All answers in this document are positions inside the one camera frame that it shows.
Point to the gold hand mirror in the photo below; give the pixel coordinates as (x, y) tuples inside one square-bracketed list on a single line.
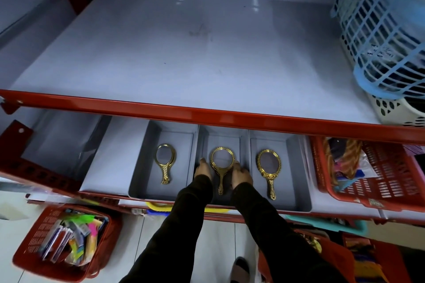
[(221, 173), (270, 180), (165, 168)]

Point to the yellow plastic item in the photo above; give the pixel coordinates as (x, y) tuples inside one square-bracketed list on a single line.
[(156, 207)]

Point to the white plastic basket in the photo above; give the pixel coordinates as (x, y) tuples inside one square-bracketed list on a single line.
[(398, 112)]

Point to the light blue plastic basket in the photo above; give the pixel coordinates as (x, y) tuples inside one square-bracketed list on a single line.
[(381, 27)]

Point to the red plastic basket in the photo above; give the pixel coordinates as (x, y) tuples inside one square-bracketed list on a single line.
[(335, 256), (395, 190)]

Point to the red shelf bracket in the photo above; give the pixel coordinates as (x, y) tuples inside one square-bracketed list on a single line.
[(16, 160)]

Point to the gold striped hair accessory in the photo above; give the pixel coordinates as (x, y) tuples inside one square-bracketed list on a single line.
[(350, 158)]

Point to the person's right fingers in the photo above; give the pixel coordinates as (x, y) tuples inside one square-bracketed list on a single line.
[(237, 166)]

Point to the person's shoe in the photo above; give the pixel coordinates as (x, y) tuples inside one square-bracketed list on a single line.
[(239, 271)]

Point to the person's right hand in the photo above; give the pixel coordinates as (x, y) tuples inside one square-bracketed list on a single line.
[(241, 176)]

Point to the person's left forearm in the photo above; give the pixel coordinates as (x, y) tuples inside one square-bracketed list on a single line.
[(172, 236)]

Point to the person's right forearm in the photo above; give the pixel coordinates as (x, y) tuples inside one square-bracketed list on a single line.
[(279, 239)]

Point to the person's left hand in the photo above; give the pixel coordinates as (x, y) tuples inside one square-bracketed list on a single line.
[(203, 170)]

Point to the person's left fingers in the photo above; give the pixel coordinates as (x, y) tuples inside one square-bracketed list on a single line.
[(201, 163)]

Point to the white shelf with red edge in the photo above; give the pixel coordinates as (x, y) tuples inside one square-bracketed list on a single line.
[(109, 160), (199, 60)]

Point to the clear plastic sheet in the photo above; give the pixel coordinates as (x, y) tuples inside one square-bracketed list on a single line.
[(63, 140)]

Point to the grey plastic tray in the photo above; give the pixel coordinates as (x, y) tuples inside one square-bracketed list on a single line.
[(179, 166), (292, 173), (242, 150)]

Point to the pile of colourful packets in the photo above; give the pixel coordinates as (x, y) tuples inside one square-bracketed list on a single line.
[(78, 236)]

